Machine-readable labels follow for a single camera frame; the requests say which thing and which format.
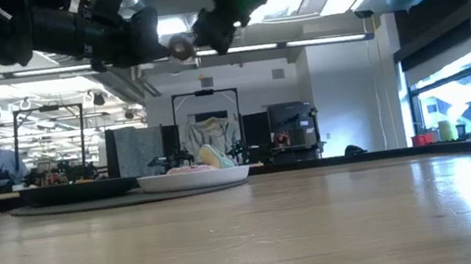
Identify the yellow-green container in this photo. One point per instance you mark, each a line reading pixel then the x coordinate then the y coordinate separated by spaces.
pixel 446 131

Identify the pale hanging garment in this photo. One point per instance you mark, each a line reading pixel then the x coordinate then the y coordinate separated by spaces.
pixel 209 131

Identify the grey partition panel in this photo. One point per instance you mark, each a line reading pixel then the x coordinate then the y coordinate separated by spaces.
pixel 137 149

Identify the small black dome object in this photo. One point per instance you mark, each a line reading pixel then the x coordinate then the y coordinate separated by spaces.
pixel 354 150

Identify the black equipment cabinet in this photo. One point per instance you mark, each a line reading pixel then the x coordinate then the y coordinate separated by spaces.
pixel 292 119

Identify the white round plate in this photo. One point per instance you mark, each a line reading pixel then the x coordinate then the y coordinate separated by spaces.
pixel 193 179

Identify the black rectangular rig frame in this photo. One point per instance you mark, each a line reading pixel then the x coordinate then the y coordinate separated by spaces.
pixel 204 92
pixel 45 109

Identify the round dark woven placemat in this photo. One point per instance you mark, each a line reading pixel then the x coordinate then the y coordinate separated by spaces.
pixel 87 204

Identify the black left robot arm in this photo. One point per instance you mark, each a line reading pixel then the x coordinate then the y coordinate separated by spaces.
pixel 52 33

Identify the red storage bin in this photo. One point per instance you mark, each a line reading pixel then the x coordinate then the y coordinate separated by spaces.
pixel 424 139

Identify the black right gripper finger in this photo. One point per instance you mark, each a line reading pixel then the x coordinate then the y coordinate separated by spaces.
pixel 202 28
pixel 225 39

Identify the small brown donut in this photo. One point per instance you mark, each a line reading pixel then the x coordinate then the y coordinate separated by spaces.
pixel 181 47

